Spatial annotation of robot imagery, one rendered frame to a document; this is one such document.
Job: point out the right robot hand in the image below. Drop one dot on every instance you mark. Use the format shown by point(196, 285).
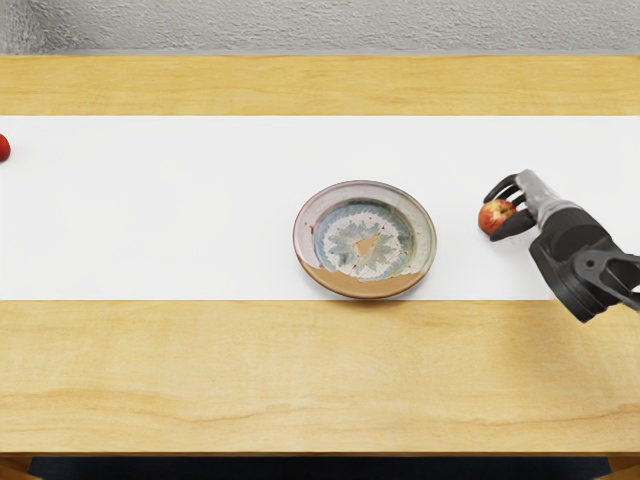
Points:
point(539, 195)

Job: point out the patterned ceramic plate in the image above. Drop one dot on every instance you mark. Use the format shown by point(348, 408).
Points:
point(364, 240)

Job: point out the small red fruit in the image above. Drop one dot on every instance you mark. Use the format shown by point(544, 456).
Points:
point(2, 147)

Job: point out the red yellow apple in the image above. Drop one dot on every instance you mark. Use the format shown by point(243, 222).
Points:
point(492, 215)

